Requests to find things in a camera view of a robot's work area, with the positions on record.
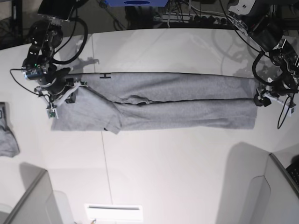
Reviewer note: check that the left grey partition panel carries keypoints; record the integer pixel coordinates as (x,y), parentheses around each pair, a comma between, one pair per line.
(37,205)

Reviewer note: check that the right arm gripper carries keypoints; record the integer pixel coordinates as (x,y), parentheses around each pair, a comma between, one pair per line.
(63,74)

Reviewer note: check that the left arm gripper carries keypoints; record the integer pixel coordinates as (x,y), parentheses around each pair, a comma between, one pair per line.
(280,90)

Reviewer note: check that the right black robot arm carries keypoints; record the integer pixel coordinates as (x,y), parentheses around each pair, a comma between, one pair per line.
(46,38)

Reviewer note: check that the black keyboard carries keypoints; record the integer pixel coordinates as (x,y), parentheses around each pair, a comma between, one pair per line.
(293,171)

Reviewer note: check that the grey T-shirt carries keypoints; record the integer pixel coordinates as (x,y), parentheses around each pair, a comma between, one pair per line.
(147,101)

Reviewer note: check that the blue box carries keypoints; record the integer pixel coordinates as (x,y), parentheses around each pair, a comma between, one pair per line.
(142,3)

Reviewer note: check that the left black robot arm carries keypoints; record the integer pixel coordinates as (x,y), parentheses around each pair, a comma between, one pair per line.
(254,18)

